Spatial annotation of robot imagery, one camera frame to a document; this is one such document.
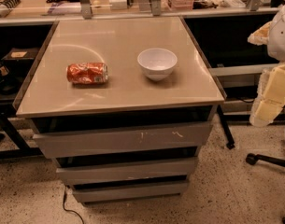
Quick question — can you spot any crushed orange soda can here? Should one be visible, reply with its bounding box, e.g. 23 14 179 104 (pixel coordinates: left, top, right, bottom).
66 63 108 85

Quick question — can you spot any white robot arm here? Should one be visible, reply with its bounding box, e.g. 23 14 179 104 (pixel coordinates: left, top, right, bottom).
248 5 285 127

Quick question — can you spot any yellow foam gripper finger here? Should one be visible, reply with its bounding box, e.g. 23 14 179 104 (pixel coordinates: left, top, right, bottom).
248 21 271 46
249 63 285 127

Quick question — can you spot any grey drawer cabinet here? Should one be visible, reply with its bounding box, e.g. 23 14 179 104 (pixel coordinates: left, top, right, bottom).
16 17 223 191

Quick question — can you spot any white bowl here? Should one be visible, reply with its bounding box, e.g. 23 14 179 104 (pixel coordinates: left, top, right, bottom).
137 48 178 81

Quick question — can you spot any grey drawer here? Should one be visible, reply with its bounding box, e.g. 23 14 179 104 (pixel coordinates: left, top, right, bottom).
56 157 198 185
34 121 212 159
73 180 189 203

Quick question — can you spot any grey bottom drawer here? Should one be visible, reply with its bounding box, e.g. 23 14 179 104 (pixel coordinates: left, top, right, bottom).
73 180 189 203

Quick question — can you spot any long background workbench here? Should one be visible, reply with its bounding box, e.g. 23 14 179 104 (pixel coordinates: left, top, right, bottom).
0 0 285 161

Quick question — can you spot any grey top drawer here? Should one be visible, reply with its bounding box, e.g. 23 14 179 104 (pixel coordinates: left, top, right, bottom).
34 121 212 159

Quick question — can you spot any black office chair base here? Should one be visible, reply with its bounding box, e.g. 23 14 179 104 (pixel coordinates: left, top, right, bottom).
246 153 285 224

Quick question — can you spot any black power cable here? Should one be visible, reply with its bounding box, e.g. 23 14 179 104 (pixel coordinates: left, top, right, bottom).
62 187 86 224

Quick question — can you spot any black box with label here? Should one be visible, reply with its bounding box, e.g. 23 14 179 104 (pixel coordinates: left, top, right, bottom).
2 48 39 65

